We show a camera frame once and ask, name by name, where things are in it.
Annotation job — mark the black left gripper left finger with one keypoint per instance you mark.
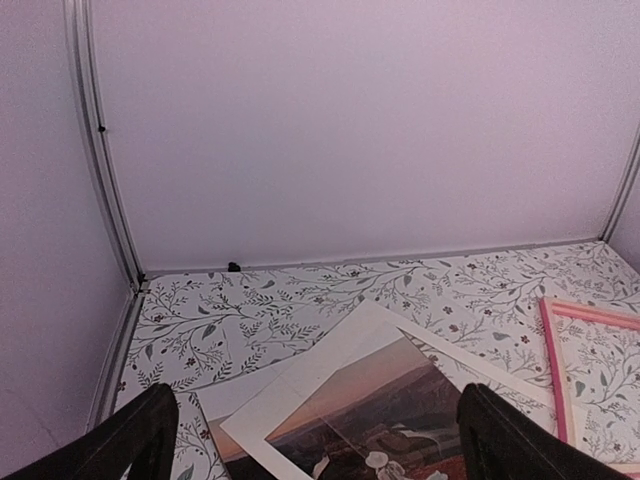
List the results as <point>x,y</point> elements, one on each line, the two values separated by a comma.
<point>136,442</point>

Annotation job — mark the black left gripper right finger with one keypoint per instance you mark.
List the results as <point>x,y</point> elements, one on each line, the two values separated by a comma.
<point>499,442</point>

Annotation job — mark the pink wooden picture frame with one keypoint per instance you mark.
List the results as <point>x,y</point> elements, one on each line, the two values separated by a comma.
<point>594,362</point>

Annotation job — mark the white photo mat board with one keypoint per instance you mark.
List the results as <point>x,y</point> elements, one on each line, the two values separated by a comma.
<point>350,345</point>

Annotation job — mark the landscape photo print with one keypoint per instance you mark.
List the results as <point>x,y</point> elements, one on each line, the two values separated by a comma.
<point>370,420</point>

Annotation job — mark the right aluminium corner post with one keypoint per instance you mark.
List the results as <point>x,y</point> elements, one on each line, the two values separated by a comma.
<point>623,192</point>

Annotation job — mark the aluminium corner post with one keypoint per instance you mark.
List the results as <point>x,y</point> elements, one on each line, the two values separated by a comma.
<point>623,192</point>
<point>81,47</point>

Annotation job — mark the left aluminium corner post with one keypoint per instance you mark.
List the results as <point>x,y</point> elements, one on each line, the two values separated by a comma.
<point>81,47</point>

